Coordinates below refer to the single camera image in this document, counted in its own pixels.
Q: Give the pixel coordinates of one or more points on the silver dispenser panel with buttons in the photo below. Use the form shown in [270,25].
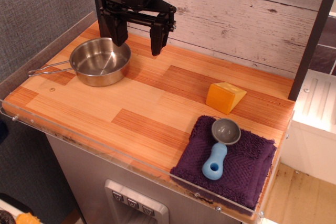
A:
[130,206]

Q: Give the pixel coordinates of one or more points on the white toy sink unit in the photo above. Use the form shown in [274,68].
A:
[310,142]

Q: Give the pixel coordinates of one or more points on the silver pot with handle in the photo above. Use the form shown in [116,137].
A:
[97,63]

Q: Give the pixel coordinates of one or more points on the orange object bottom left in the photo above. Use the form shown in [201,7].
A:
[27,218]

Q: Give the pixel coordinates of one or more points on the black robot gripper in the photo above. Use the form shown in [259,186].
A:
[157,14]

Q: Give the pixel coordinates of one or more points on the purple folded towel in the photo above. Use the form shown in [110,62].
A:
[246,164]

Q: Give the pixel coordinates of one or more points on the orange cheese wedge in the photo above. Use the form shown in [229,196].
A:
[224,96]

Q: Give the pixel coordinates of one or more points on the grey blue ice cream scoop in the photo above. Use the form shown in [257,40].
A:
[225,132]

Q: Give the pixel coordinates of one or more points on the dark right frame post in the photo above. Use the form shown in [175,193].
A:
[313,40]

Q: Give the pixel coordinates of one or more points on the grey toy fridge cabinet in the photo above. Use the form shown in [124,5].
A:
[86,174]

